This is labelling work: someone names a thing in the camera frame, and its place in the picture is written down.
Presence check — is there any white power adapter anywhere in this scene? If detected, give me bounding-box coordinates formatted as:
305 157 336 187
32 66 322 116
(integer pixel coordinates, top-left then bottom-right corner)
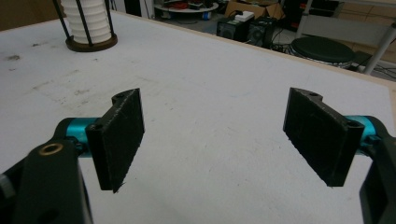
233 10 256 23

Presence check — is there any cardboard box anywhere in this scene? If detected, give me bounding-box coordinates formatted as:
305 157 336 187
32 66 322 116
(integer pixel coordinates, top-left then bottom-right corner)
224 0 286 21

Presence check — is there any black floor cable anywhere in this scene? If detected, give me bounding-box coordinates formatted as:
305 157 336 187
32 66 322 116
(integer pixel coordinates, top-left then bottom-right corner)
270 27 297 54

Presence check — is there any white desk frame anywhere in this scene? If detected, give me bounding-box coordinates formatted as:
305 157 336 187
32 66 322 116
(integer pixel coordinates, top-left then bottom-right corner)
294 0 396 76

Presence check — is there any black equipment box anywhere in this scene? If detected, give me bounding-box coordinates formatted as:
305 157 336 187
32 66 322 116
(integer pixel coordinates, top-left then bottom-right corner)
217 17 255 43
247 18 283 49

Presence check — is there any black round stool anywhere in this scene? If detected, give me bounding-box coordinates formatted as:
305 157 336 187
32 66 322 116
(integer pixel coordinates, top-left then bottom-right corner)
290 36 356 70

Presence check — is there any stack of white ribbed cups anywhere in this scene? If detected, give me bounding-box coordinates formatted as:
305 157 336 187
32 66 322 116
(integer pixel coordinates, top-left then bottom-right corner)
60 0 112 45

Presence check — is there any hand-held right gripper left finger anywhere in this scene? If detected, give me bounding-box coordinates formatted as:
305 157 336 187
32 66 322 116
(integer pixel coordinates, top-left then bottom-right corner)
85 88 146 194

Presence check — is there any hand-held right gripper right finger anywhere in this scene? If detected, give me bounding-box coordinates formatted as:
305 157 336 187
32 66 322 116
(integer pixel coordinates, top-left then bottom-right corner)
282 87 365 188

